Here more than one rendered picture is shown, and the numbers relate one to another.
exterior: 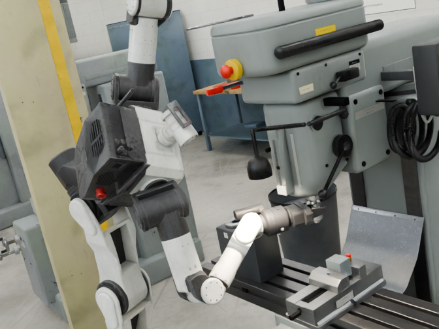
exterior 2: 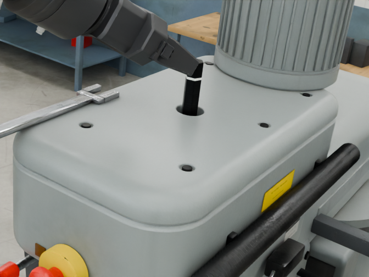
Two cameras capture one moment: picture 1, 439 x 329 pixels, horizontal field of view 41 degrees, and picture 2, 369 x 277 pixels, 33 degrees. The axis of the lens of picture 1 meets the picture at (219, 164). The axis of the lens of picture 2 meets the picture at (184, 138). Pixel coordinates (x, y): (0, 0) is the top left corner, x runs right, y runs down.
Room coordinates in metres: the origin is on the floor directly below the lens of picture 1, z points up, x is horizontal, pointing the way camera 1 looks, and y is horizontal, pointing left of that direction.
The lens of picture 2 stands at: (1.12, 0.02, 2.20)
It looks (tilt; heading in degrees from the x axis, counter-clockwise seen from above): 25 degrees down; 337
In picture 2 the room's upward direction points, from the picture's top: 7 degrees clockwise
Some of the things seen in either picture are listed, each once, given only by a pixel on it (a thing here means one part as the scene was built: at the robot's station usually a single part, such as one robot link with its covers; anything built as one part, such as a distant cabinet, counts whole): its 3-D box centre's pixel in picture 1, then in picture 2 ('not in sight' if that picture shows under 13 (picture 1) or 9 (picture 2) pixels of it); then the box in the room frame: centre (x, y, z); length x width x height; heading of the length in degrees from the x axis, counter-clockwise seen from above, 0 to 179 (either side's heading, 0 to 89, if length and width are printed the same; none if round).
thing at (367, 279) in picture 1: (335, 285); not in sight; (1.73, -0.30, 0.99); 0.35 x 0.15 x 0.11; 126
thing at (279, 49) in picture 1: (332, 38); (288, 206); (1.71, -0.39, 1.79); 0.45 x 0.04 x 0.04; 126
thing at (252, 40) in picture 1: (290, 36); (189, 159); (1.82, -0.29, 1.81); 0.47 x 0.26 x 0.16; 126
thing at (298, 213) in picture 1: (289, 217); not in sight; (1.79, -0.19, 1.24); 0.13 x 0.12 x 0.10; 13
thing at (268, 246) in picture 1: (249, 247); not in sight; (2.08, -0.05, 1.04); 0.22 x 0.12 x 0.20; 36
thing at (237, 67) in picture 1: (233, 69); (63, 271); (1.67, -0.09, 1.76); 0.06 x 0.02 x 0.06; 36
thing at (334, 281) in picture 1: (328, 279); not in sight; (1.72, -0.27, 1.03); 0.12 x 0.06 x 0.04; 36
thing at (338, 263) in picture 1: (338, 266); not in sight; (1.75, -0.32, 1.05); 0.06 x 0.05 x 0.06; 36
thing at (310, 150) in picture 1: (305, 143); not in sight; (1.81, -0.28, 1.47); 0.21 x 0.19 x 0.32; 36
